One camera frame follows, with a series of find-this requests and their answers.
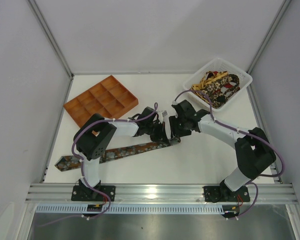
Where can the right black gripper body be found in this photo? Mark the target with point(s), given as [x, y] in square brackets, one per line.
[176, 127]

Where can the brown grey floral tie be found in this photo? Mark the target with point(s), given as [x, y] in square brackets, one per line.
[70, 162]

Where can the white plastic basket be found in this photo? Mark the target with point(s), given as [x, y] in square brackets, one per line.
[218, 65]

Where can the red tie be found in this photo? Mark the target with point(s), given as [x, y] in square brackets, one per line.
[227, 89]

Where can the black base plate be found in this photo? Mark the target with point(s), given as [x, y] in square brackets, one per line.
[85, 194]
[216, 193]

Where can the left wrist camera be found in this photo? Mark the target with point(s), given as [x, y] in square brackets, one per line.
[163, 114]

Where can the yellow patterned tie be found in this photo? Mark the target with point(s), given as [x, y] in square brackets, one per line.
[211, 82]

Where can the orange compartment tray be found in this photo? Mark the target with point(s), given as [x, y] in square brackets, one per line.
[108, 98]

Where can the right aluminium frame post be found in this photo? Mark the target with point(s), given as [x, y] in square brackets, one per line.
[269, 34]

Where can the white slotted cable duct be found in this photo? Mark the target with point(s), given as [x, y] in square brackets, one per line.
[76, 208]

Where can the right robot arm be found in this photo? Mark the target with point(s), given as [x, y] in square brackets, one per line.
[252, 150]

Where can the aluminium mounting rail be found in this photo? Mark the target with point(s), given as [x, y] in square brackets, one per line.
[262, 194]

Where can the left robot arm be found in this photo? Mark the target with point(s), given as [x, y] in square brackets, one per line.
[91, 141]

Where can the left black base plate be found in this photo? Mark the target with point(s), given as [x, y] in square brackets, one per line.
[85, 194]

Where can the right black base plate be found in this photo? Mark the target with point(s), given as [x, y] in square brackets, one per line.
[216, 193]

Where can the aluminium frame post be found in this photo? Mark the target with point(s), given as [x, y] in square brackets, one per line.
[40, 18]
[269, 34]

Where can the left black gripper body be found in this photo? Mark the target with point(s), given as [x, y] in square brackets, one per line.
[157, 133]

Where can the left aluminium frame post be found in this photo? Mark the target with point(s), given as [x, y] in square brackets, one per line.
[40, 18]

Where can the dark floral tie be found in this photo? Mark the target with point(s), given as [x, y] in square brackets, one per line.
[219, 102]

